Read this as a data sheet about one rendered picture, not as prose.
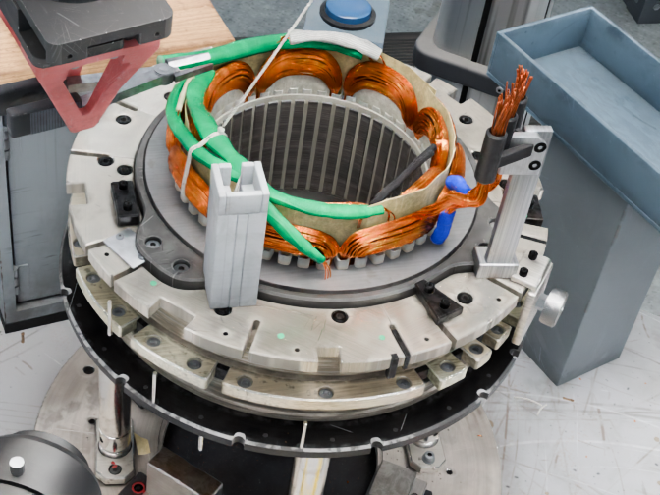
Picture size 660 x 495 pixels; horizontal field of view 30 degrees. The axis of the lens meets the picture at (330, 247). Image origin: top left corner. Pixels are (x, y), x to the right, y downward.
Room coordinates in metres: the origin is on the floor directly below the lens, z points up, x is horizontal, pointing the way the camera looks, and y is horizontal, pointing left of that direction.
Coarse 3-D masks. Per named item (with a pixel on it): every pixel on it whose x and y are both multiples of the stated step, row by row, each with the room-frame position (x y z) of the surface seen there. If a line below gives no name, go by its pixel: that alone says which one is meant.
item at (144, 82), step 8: (152, 72) 0.56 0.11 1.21; (136, 80) 0.55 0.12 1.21; (144, 80) 0.55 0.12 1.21; (152, 80) 0.55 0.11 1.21; (160, 80) 0.56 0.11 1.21; (120, 88) 0.54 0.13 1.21; (128, 88) 0.54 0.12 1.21; (136, 88) 0.54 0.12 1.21; (144, 88) 0.55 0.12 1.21; (80, 96) 0.52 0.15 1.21; (88, 96) 0.53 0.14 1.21; (120, 96) 0.54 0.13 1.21; (128, 96) 0.54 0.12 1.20
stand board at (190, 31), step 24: (168, 0) 0.85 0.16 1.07; (192, 0) 0.86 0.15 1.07; (0, 24) 0.78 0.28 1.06; (192, 24) 0.82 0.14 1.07; (216, 24) 0.83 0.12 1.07; (0, 48) 0.75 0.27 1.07; (168, 48) 0.79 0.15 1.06; (192, 48) 0.79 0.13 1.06; (0, 72) 0.72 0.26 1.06; (24, 72) 0.73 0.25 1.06; (96, 72) 0.75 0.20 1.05
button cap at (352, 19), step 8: (328, 0) 0.93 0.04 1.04; (336, 0) 0.93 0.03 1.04; (344, 0) 0.93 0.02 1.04; (352, 0) 0.93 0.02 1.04; (360, 0) 0.93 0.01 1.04; (328, 8) 0.92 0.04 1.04; (336, 8) 0.91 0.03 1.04; (344, 8) 0.92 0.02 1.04; (352, 8) 0.92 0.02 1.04; (360, 8) 0.92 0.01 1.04; (368, 8) 0.92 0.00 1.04; (336, 16) 0.91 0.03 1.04; (344, 16) 0.91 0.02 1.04; (352, 16) 0.91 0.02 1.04; (360, 16) 0.91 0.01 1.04; (368, 16) 0.92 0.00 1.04; (352, 24) 0.91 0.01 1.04
